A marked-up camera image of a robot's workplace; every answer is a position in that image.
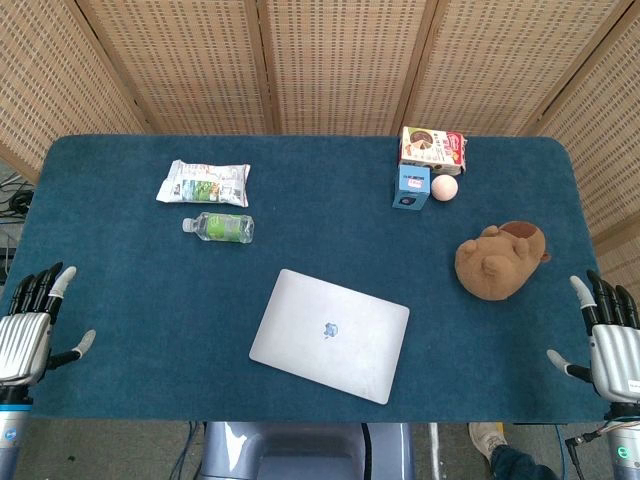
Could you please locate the blue table mat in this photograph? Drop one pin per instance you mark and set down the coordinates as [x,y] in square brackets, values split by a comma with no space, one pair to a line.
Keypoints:
[325,235]

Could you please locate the printed white snack bag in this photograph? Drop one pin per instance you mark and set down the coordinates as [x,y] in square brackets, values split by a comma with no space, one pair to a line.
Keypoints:
[202,185]

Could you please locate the white shoe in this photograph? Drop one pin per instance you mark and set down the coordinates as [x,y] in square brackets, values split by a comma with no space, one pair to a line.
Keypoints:
[487,440]

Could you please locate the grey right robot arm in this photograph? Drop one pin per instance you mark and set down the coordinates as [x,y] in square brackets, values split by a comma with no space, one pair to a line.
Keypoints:
[625,450]

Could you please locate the light blue speaker box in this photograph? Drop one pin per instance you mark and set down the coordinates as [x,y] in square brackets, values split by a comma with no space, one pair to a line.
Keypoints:
[411,192]

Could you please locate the white table leg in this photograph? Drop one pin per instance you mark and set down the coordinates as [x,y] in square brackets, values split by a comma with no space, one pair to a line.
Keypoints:
[435,450]

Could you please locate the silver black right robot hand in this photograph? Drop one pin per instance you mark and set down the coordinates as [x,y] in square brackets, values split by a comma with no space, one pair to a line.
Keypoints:
[615,350]

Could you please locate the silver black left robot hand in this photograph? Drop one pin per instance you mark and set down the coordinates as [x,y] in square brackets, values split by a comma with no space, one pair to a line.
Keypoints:
[22,340]

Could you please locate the white red snack box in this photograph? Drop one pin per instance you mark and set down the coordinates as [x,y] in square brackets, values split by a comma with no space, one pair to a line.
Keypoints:
[430,147]

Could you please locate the silver laptop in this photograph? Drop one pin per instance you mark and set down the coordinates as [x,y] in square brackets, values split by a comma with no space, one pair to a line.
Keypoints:
[310,345]

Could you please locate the blue jeans leg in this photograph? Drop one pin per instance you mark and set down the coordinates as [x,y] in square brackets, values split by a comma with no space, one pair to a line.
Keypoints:
[515,467]

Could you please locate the wooden woven folding screen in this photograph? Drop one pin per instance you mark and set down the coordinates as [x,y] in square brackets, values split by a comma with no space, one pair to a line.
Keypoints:
[340,65]

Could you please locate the brown plush toy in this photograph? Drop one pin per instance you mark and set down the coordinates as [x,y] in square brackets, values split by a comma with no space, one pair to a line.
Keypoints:
[495,265]

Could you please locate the clear green-label water bottle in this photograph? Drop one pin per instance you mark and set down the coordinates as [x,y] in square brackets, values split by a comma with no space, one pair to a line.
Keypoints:
[220,227]

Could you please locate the pink ball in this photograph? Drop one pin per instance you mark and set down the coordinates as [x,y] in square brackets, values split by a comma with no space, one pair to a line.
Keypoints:
[444,188]

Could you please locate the grey robot torso base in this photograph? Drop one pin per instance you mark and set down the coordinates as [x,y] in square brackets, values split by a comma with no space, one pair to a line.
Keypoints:
[300,450]

